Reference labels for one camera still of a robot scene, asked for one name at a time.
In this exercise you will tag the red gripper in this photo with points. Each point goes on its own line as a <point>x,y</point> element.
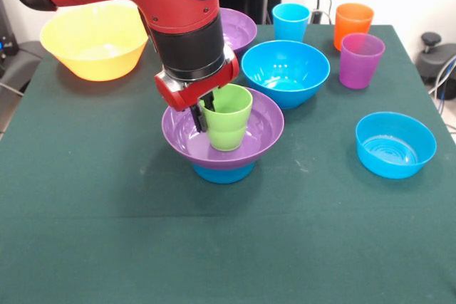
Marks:
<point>199,90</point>

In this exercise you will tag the green cup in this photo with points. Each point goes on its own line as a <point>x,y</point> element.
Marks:
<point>226,140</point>
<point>228,119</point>

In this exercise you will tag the purple bowl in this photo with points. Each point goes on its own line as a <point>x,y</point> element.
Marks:
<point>242,30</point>
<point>263,126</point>

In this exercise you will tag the small blue bowl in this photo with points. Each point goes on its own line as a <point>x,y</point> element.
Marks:
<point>222,177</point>
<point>392,154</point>

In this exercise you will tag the large deep blue bowl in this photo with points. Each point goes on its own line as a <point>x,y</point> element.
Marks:
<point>285,69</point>

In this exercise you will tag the dark green tablecloth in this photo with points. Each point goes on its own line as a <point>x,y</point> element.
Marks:
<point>228,229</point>

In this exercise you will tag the blue cup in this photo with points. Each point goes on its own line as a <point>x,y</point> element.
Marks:
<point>290,24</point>

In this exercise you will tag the yellow bowl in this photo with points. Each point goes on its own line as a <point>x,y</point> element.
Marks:
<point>92,44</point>

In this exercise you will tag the black power strip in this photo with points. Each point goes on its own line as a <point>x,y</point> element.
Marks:
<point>316,17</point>

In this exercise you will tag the purple cup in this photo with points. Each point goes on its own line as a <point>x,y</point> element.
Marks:
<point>360,65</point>

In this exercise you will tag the orange cup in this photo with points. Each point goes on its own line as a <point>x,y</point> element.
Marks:
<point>352,22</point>

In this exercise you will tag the black electronic device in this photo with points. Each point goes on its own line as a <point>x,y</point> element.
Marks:
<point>7,33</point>

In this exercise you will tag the black knobbed equipment base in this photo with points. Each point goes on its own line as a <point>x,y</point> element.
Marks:
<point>434,62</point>

